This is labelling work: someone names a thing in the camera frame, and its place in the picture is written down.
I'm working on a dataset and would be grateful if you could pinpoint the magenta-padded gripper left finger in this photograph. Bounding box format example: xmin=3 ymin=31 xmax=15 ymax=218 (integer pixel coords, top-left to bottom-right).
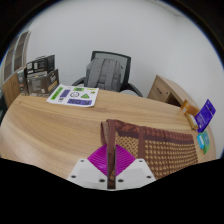
xmin=66 ymin=143 xmax=110 ymax=190

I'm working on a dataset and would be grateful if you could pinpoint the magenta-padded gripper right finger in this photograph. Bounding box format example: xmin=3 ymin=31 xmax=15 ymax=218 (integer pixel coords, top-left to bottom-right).
xmin=114 ymin=143 xmax=157 ymax=190

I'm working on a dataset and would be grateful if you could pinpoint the brown patterned towel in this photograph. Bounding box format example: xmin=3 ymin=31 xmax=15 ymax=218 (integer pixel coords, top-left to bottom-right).
xmin=100 ymin=119 xmax=199 ymax=190

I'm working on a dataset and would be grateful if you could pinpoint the blue packet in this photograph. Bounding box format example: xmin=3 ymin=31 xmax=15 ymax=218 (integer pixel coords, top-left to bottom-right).
xmin=196 ymin=133 xmax=205 ymax=148

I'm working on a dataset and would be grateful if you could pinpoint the small yellow box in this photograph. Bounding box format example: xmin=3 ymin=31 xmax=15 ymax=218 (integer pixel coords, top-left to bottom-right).
xmin=186 ymin=113 xmax=200 ymax=131

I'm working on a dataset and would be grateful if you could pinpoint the teal packet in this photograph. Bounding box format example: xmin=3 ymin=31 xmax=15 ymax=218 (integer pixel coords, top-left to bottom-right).
xmin=199 ymin=130 xmax=212 ymax=155

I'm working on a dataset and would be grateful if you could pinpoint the wooden drawer cabinet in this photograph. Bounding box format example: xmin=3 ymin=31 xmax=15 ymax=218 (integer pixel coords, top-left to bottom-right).
xmin=147 ymin=74 xmax=201 ymax=111

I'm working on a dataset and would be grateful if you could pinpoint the purple package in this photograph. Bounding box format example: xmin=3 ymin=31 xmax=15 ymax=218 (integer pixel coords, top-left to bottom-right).
xmin=194 ymin=98 xmax=217 ymax=134

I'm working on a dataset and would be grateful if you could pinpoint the grey backpack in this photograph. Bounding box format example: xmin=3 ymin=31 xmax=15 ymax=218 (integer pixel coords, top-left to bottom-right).
xmin=85 ymin=57 xmax=124 ymax=92

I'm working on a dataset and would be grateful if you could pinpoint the dark printed cardboard box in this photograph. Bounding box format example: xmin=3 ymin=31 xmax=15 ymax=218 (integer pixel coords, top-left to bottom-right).
xmin=25 ymin=54 xmax=60 ymax=98

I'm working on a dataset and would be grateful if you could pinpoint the black mesh office chair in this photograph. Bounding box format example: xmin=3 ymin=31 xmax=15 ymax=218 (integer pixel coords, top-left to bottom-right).
xmin=71 ymin=50 xmax=144 ymax=98

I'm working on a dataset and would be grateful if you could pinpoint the brown cardboard box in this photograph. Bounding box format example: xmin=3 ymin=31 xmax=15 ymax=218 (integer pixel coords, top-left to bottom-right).
xmin=16 ymin=68 xmax=28 ymax=95

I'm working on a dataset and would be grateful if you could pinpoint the wooden glass-door cabinet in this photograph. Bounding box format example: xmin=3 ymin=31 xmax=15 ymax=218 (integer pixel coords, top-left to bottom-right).
xmin=1 ymin=30 xmax=32 ymax=108

